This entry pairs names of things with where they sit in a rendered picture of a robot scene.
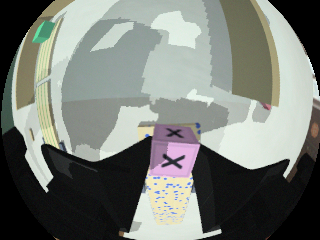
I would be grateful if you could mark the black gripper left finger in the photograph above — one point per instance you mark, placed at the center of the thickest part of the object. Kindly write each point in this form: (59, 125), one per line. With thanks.
(116, 182)

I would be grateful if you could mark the pink cube with black x marks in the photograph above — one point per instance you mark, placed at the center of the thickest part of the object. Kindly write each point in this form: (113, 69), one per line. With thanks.
(173, 150)

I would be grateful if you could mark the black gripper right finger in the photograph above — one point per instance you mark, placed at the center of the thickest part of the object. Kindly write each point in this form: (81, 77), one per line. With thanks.
(223, 187)

